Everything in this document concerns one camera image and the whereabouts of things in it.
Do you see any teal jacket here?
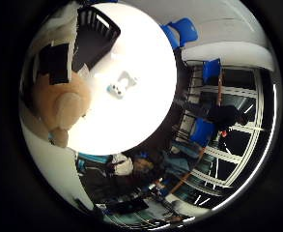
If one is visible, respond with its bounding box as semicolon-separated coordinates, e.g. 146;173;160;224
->
162;141;204;177

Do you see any black fabric bag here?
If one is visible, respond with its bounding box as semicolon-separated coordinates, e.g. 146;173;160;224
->
79;160;139;202

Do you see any person in dark clothes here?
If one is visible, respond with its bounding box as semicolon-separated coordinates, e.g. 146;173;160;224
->
206;103;245;133

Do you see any brown furry bundle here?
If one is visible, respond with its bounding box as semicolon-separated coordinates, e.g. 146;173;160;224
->
132;158;156;177

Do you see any orange wooden pole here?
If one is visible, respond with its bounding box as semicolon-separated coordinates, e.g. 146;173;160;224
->
215;69;224;107
171;148;207;195

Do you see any black flat monitor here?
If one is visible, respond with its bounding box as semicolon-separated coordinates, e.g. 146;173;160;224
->
106;197;151;216

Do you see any grey white plush toy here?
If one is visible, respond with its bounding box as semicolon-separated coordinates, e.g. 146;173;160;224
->
105;71;139;101

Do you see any black slatted plastic container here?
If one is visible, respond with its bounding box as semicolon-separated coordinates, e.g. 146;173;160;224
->
71;5;122;73

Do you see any brown maned lion plush toy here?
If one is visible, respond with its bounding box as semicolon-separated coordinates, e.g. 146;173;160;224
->
31;72;93;149

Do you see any white window frame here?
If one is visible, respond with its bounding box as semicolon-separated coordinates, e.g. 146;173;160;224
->
176;65;267;189

